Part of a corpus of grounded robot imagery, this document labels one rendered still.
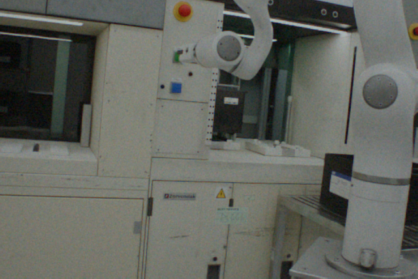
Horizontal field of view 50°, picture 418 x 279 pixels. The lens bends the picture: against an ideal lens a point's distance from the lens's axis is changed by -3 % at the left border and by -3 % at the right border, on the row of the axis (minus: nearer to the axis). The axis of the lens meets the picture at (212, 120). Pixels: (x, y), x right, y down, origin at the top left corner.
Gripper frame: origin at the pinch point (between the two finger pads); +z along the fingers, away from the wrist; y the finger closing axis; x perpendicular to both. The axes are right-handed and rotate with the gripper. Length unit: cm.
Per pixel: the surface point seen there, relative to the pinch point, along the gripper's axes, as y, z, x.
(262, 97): 72, 97, -9
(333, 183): 48, -10, -35
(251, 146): 44, 46, -31
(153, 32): -9.1, 12.1, 6.7
